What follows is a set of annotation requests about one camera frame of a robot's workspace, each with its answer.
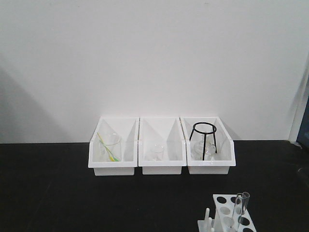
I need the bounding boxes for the right white storage bin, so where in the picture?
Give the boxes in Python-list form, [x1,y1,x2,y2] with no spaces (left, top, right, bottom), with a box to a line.
[180,116,236,174]

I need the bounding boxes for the black wire tripod stand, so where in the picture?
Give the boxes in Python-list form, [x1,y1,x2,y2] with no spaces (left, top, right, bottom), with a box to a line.
[189,122,217,161]

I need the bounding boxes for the large clear test tube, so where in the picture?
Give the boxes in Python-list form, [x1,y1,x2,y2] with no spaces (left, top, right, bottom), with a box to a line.
[232,192,250,232]

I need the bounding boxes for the small glass beaker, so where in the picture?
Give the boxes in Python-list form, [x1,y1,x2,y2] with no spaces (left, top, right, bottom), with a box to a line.
[150,144,164,161]

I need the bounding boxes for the large glass beaker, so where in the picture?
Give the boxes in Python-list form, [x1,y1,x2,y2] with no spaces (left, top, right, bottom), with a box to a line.
[98,133,122,162]

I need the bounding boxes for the yellow green stirring rod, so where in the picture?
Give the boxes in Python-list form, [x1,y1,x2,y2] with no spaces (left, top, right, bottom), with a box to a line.
[97,132,119,161]

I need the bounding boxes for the left white storage bin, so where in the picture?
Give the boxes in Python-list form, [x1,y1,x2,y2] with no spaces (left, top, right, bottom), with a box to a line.
[88,117,140,176]

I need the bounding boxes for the white test tube rack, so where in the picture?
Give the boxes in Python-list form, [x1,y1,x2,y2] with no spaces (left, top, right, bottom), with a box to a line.
[197,192,256,232]

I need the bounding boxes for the white door frame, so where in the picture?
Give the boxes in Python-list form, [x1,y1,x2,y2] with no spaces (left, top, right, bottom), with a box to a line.
[288,72,309,144]

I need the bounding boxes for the white storage bin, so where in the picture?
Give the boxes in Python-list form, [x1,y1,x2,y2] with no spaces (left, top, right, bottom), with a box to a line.
[88,117,140,176]
[138,117,187,175]
[180,116,236,174]

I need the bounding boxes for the clear glass flask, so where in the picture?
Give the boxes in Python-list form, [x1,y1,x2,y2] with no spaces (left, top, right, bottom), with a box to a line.
[192,135,216,161]

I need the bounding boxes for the middle white storage bin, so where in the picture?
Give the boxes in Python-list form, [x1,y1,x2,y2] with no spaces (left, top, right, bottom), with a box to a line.
[138,117,187,175]

